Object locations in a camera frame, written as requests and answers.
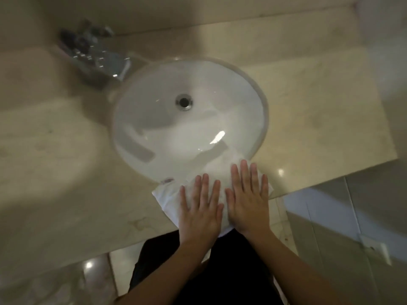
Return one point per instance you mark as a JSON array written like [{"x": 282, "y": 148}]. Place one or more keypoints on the person's right forearm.
[{"x": 286, "y": 270}]

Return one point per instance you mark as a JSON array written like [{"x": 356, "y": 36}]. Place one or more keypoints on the white towel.
[{"x": 168, "y": 200}]

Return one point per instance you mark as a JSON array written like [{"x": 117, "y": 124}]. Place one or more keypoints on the person's left hand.
[{"x": 200, "y": 219}]

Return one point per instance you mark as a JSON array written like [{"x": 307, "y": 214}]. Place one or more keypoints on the person's black clothing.
[{"x": 232, "y": 273}]

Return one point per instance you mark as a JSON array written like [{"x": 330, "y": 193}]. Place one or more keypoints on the person's right hand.
[{"x": 248, "y": 209}]

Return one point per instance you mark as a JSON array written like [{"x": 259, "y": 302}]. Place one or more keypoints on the person's left forearm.
[{"x": 165, "y": 276}]

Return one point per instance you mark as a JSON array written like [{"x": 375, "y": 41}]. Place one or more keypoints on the chrome faucet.
[{"x": 92, "y": 57}]

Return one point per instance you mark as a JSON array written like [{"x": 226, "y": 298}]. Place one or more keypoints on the white wall socket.
[{"x": 376, "y": 249}]

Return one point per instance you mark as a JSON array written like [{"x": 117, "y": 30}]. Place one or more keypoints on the white ceramic sink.
[{"x": 159, "y": 123}]

